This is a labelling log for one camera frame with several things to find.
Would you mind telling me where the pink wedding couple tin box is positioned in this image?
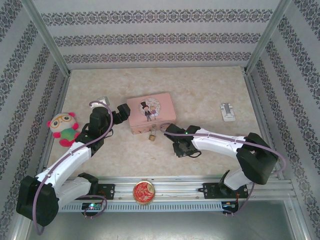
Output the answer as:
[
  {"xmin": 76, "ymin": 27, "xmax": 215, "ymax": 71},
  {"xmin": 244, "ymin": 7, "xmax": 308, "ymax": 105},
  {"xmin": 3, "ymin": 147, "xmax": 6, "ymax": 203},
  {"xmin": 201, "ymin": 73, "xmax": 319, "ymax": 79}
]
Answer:
[{"xmin": 126, "ymin": 92, "xmax": 177, "ymax": 135}]

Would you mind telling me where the small brass padlock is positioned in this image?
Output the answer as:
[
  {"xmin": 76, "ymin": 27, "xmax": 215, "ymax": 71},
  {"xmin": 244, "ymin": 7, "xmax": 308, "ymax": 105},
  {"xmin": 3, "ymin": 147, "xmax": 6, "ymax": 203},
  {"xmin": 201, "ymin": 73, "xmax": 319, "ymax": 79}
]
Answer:
[{"xmin": 148, "ymin": 126, "xmax": 158, "ymax": 142}]

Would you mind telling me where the panda plush toy with glasses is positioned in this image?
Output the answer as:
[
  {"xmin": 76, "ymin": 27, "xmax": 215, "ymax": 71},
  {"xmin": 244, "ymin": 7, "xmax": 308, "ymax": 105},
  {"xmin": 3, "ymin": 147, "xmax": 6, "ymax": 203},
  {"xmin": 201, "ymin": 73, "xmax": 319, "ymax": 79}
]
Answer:
[{"xmin": 47, "ymin": 111, "xmax": 82, "ymax": 148}]

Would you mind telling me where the white metal latch plate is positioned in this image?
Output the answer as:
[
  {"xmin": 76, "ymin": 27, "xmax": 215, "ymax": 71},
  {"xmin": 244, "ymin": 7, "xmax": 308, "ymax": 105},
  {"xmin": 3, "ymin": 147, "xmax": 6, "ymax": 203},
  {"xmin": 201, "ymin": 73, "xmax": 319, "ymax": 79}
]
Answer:
[{"xmin": 219, "ymin": 102, "xmax": 236, "ymax": 123}]

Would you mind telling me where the round red gold tin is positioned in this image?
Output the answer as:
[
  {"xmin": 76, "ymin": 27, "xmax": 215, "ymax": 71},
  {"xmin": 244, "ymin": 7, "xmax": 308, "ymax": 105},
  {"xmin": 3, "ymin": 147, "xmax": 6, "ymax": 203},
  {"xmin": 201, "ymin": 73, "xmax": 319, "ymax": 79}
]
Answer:
[{"xmin": 132, "ymin": 180, "xmax": 156, "ymax": 205}]

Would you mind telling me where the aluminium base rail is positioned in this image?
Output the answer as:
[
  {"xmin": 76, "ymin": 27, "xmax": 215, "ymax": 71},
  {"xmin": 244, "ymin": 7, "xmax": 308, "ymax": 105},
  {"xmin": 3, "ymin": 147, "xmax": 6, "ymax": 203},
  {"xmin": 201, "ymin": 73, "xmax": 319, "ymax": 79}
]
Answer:
[{"xmin": 59, "ymin": 174, "xmax": 295, "ymax": 201}]

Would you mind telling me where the aluminium side rail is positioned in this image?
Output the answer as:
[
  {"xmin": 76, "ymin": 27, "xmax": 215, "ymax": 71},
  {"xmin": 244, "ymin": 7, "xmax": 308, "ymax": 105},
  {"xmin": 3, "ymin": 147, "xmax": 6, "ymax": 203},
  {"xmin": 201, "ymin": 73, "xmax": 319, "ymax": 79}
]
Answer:
[
  {"xmin": 243, "ymin": 72, "xmax": 285, "ymax": 180},
  {"xmin": 36, "ymin": 72, "xmax": 72, "ymax": 182}
]

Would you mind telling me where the slotted grey cable duct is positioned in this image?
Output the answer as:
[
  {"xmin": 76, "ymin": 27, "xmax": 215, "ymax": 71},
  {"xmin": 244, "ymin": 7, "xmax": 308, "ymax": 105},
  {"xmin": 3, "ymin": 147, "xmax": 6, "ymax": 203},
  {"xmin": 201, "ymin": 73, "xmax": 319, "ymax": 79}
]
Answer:
[{"xmin": 61, "ymin": 201, "xmax": 224, "ymax": 213}]

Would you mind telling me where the aluminium frame post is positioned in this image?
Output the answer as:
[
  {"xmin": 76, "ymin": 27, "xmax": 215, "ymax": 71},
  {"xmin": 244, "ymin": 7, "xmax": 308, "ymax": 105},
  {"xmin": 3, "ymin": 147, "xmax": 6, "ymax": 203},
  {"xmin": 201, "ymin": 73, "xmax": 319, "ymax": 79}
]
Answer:
[
  {"xmin": 19, "ymin": 0, "xmax": 72, "ymax": 75},
  {"xmin": 244, "ymin": 0, "xmax": 293, "ymax": 75}
]

